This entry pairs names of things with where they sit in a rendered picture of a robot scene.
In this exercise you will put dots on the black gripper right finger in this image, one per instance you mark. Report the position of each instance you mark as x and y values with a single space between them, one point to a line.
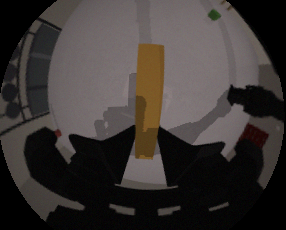
178 156

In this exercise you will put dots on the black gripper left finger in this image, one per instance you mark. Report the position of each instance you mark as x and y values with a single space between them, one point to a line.
113 152

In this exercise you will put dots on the tan rectangular bar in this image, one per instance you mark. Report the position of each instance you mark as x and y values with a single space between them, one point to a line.
149 96

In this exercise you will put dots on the green cube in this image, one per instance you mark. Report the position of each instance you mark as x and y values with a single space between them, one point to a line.
214 15

